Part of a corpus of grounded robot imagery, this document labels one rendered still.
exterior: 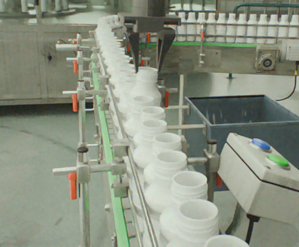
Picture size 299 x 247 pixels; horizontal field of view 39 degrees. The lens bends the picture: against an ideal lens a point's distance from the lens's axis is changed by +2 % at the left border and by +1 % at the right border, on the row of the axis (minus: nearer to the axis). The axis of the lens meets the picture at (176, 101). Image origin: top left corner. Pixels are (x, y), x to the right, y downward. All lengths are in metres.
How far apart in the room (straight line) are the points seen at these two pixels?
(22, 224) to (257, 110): 1.57
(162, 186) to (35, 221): 2.19
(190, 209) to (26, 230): 2.21
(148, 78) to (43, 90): 3.55
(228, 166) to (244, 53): 1.90
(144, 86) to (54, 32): 3.43
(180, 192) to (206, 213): 0.04
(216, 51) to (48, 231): 1.39
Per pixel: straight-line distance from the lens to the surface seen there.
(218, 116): 1.58
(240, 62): 2.55
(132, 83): 0.80
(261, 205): 0.60
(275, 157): 0.62
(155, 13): 0.72
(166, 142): 0.57
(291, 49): 2.40
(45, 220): 2.65
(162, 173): 0.48
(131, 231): 0.66
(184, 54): 2.52
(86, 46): 1.89
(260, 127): 1.30
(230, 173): 0.66
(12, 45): 4.21
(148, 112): 0.67
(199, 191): 0.43
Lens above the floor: 1.36
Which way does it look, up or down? 16 degrees down
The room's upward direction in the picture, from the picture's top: 2 degrees clockwise
